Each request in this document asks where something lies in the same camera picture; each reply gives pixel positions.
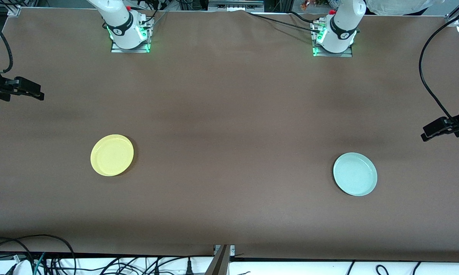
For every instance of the brown table cover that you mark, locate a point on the brown table cover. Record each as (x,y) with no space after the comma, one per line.
(229,95)

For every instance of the yellow plate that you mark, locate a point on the yellow plate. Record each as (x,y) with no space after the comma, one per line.
(112,155)

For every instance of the aluminium corner bracket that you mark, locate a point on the aluminium corner bracket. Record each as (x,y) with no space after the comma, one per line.
(14,10)
(453,19)

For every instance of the grey aluminium frame strut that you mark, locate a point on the grey aluminium frame strut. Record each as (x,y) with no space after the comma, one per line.
(218,263)

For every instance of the pale green plate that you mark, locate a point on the pale green plate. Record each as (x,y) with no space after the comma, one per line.
(354,174)

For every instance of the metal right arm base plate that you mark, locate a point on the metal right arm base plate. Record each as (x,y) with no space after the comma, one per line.
(117,50)

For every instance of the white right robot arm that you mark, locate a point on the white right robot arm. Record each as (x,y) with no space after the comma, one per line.
(118,23)

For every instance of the black power plug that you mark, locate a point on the black power plug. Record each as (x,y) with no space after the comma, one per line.
(189,267)

